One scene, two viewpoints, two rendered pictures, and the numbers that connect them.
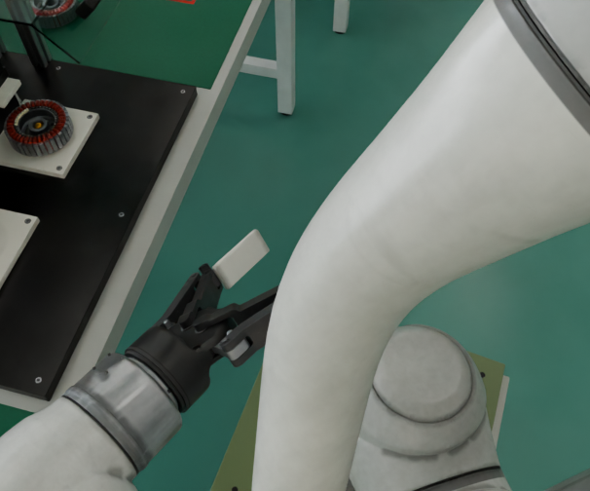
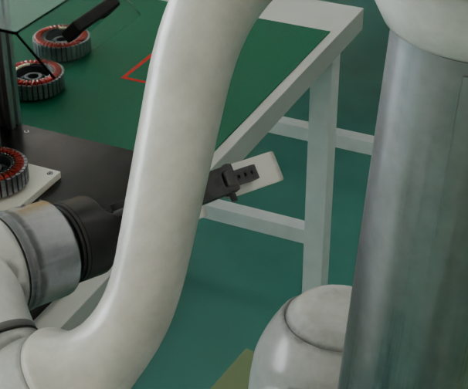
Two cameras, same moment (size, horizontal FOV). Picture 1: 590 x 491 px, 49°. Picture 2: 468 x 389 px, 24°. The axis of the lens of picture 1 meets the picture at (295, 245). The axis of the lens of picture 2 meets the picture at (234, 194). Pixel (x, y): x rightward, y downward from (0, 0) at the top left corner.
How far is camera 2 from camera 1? 0.61 m
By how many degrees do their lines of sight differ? 26
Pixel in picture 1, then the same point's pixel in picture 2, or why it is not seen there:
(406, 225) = not seen: outside the picture
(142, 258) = (75, 310)
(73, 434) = not seen: outside the picture
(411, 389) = (323, 321)
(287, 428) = (155, 106)
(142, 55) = (125, 132)
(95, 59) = (70, 131)
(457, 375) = not seen: hidden behind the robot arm
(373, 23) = not seen: hidden behind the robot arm
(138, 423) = (42, 239)
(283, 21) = (317, 163)
